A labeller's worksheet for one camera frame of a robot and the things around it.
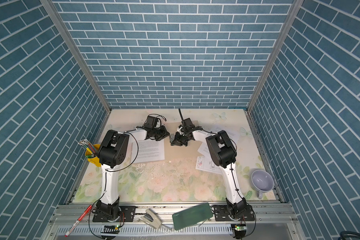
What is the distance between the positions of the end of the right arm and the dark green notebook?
359 millimetres

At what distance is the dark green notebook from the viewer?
0.71 meters

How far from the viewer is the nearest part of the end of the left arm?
87cm

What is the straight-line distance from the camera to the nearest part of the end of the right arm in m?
0.82

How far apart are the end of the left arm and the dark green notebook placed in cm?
43
